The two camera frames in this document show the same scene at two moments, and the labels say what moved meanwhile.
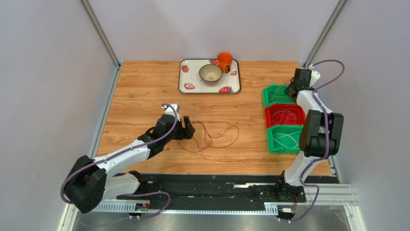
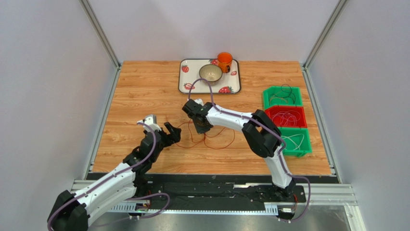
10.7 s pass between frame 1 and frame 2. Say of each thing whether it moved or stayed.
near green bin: stayed
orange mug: stayed
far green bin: stayed
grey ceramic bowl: stayed
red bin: stayed
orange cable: moved
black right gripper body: moved
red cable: moved
